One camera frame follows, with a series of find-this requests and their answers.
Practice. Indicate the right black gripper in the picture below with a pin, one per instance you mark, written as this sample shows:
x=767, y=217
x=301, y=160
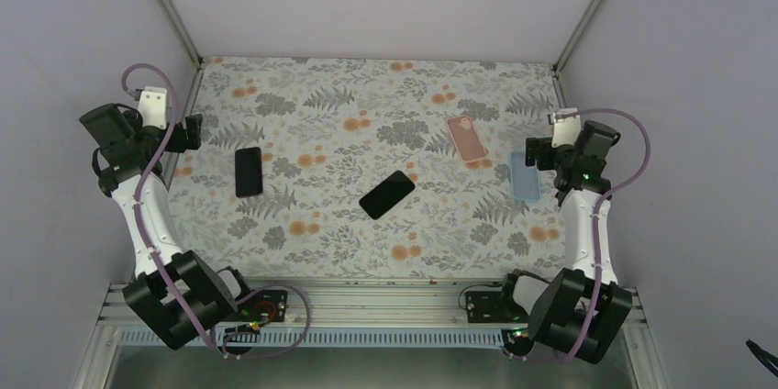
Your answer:
x=541, y=144

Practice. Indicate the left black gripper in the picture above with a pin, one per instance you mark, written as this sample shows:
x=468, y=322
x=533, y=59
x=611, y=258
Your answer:
x=180, y=145

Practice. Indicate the light blue phone case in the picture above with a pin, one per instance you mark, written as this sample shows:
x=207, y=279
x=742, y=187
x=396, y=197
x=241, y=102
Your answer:
x=524, y=179

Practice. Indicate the pink phone case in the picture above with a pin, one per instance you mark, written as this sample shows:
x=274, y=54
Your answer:
x=466, y=139

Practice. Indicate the purple phone black screen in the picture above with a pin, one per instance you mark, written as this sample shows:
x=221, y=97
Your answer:
x=248, y=172

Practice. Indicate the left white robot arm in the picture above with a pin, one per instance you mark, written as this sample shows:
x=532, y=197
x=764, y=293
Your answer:
x=174, y=292

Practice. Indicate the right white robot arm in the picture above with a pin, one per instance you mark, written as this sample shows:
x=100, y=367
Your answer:
x=580, y=311

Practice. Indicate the floral patterned table mat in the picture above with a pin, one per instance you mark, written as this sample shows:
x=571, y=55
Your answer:
x=329, y=131

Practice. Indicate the black object at right edge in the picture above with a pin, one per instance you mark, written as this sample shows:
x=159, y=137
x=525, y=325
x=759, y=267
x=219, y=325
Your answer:
x=764, y=357

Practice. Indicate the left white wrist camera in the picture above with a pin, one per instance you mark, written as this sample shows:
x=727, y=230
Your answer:
x=152, y=107

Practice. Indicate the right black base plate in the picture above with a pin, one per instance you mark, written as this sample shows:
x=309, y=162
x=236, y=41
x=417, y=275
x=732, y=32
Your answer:
x=484, y=307

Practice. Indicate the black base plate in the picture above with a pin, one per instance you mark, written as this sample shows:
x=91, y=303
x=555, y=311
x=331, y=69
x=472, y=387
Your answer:
x=484, y=307
x=268, y=306

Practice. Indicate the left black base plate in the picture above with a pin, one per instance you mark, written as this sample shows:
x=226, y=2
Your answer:
x=268, y=306

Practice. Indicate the white slotted cable duct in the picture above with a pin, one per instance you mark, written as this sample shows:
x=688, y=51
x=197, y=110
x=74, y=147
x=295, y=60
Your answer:
x=480, y=338

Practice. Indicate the aluminium mounting rail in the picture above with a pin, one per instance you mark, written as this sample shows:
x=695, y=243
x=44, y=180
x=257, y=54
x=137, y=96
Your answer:
x=371, y=304

